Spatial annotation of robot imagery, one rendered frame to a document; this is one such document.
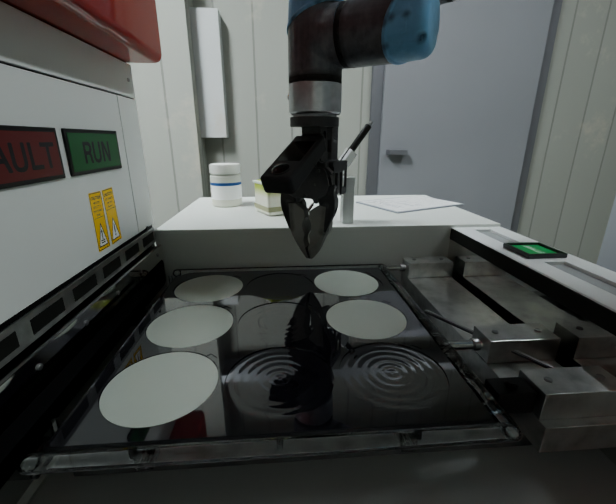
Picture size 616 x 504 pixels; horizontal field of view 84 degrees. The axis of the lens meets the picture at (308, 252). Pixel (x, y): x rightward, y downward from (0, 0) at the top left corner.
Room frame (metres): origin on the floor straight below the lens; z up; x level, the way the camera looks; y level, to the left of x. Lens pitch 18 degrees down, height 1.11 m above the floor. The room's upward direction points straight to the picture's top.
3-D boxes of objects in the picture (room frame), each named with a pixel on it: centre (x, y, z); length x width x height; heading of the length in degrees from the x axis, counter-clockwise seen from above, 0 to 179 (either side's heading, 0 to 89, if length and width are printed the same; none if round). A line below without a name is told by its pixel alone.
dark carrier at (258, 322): (0.38, 0.03, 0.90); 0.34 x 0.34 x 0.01; 4
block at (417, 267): (0.58, -0.22, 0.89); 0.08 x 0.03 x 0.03; 94
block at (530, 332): (0.34, -0.23, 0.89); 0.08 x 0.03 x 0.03; 94
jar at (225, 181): (0.81, 0.19, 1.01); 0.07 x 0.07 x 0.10
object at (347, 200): (0.63, -0.06, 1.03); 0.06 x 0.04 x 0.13; 94
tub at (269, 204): (0.72, 0.07, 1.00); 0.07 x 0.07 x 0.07; 31
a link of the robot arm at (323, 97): (0.53, -0.01, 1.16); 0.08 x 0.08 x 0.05
